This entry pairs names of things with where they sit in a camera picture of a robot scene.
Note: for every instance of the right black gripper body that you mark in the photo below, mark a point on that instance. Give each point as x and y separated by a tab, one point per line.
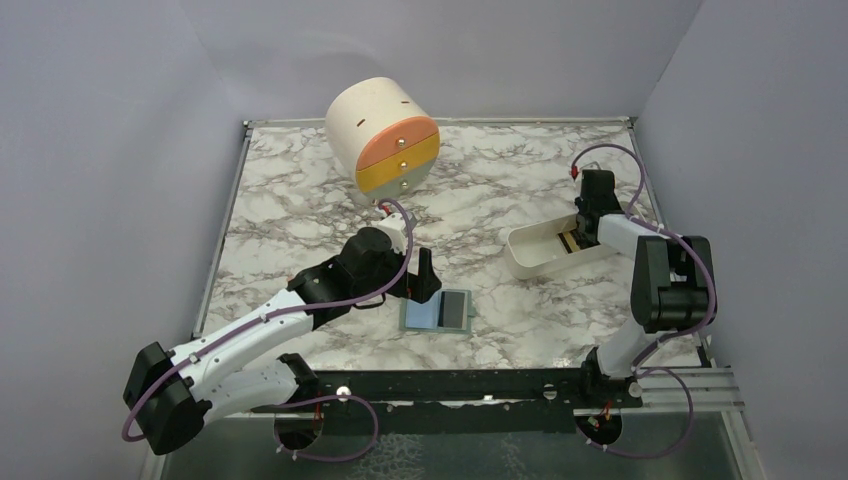
583	210

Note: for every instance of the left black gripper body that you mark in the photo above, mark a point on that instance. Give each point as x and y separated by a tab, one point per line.
391	270

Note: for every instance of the green card holder wallet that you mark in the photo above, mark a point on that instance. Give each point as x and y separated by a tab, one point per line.
424	317

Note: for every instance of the white plastic tray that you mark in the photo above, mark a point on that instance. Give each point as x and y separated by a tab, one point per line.
535	250

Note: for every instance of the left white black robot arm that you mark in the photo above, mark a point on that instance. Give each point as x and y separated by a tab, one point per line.
173	394

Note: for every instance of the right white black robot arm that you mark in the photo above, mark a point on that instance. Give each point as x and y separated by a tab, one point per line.
672	289

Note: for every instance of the round cream drawer cabinet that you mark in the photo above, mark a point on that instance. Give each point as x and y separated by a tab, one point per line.
382	138

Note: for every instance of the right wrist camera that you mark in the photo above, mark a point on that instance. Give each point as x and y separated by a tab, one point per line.
584	180

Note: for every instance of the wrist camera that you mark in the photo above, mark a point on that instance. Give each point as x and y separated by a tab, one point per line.
395	228
584	180

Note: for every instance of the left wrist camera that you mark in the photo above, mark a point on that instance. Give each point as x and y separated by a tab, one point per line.
395	228

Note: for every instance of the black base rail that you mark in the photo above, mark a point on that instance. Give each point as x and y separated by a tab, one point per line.
359	402

